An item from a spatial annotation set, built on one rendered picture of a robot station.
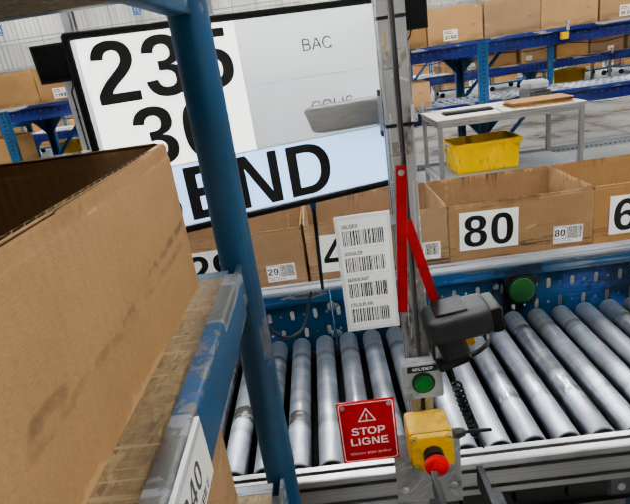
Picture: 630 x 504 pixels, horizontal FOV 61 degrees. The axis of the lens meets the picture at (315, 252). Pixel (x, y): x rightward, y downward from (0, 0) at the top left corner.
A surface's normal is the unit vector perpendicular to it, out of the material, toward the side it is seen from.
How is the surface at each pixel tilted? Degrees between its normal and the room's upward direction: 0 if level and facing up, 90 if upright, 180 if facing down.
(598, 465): 90
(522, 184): 90
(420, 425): 0
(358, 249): 90
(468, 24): 90
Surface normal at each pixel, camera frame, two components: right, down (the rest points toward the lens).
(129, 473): -0.14, -0.93
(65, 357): 0.99, -0.11
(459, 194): 0.02, 0.34
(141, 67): 0.34, 0.22
